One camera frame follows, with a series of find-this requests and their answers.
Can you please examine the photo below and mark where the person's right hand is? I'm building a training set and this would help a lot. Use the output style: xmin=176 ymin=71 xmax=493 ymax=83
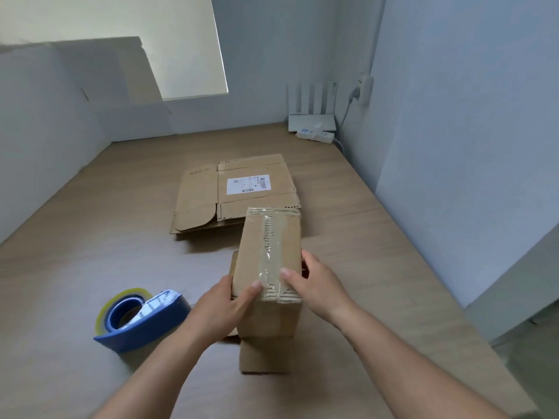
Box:
xmin=279 ymin=249 xmax=359 ymax=330

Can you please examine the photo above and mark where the person's left hand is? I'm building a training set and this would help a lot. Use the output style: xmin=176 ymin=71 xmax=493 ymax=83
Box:
xmin=183 ymin=274 xmax=264 ymax=347

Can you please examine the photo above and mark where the blue tape dispenser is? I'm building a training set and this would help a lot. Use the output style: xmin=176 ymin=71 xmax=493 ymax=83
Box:
xmin=93 ymin=290 xmax=193 ymax=354

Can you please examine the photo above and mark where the white-labelled cardboard box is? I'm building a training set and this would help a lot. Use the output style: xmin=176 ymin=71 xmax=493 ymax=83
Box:
xmin=222 ymin=207 xmax=305 ymax=375

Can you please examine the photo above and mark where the stack of cardboard boxes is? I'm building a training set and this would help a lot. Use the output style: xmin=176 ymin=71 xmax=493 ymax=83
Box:
xmin=174 ymin=218 xmax=245 ymax=240

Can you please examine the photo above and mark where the clear yellowish tape roll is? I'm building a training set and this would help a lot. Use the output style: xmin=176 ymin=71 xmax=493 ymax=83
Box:
xmin=95 ymin=287 xmax=154 ymax=336

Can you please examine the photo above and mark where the tuck-flap cardboard box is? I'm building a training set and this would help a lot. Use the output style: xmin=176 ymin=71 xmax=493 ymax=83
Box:
xmin=169 ymin=153 xmax=302 ymax=235

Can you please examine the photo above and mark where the person's left forearm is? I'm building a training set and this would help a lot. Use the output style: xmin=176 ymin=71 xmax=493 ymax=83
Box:
xmin=94 ymin=326 xmax=210 ymax=419

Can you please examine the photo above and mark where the person's right forearm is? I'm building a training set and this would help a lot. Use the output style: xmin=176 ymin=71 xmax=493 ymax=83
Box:
xmin=338 ymin=305 xmax=512 ymax=419

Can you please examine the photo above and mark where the white power strip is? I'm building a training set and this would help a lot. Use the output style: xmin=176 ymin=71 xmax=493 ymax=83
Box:
xmin=296 ymin=126 xmax=336 ymax=145

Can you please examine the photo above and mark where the white router with antennas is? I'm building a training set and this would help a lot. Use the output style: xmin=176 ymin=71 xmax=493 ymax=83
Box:
xmin=286 ymin=80 xmax=338 ymax=134

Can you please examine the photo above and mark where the white foam partition board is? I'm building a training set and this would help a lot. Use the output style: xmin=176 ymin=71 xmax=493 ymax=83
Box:
xmin=0 ymin=43 xmax=112 ymax=245

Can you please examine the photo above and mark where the bright window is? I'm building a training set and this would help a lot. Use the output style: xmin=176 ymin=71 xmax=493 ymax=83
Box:
xmin=0 ymin=0 xmax=229 ymax=102

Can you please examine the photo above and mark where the grey power cable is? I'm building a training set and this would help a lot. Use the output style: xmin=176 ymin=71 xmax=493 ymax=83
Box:
xmin=334 ymin=89 xmax=363 ymax=155

